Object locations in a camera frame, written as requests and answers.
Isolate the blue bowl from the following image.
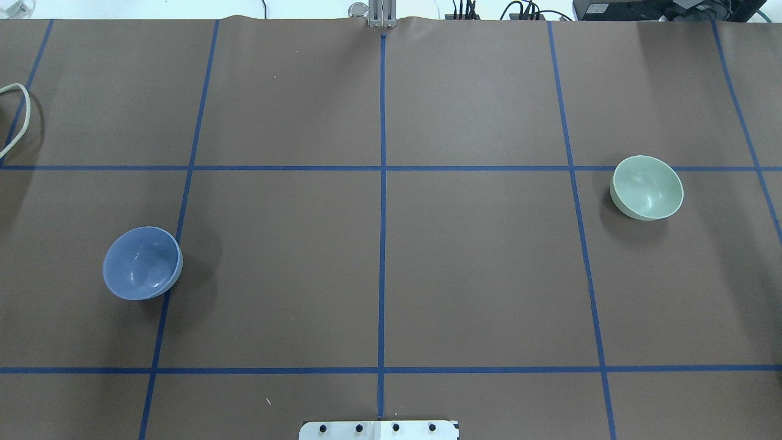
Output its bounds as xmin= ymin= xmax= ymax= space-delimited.
xmin=101 ymin=226 xmax=184 ymax=301

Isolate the green bowl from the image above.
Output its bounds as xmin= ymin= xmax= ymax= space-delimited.
xmin=609 ymin=155 xmax=684 ymax=222

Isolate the brown table mat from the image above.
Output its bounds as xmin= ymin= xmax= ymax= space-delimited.
xmin=2 ymin=16 xmax=780 ymax=439

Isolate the black electronics box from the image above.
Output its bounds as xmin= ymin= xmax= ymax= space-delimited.
xmin=572 ymin=1 xmax=766 ymax=23

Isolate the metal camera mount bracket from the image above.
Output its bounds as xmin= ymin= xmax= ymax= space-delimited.
xmin=348 ymin=0 xmax=398 ymax=28

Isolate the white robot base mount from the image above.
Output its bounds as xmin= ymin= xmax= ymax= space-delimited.
xmin=298 ymin=420 xmax=460 ymax=439

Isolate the black cable bundle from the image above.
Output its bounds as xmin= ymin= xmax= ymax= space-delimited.
xmin=444 ymin=0 xmax=573 ymax=21

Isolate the white cable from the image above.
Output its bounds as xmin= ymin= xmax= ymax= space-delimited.
xmin=0 ymin=84 xmax=31 ymax=161

